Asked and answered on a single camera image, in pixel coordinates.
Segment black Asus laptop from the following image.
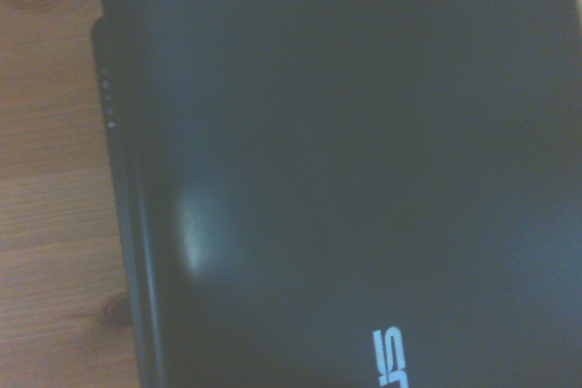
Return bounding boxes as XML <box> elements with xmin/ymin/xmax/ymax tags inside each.
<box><xmin>89</xmin><ymin>0</ymin><xmax>582</xmax><ymax>388</ymax></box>

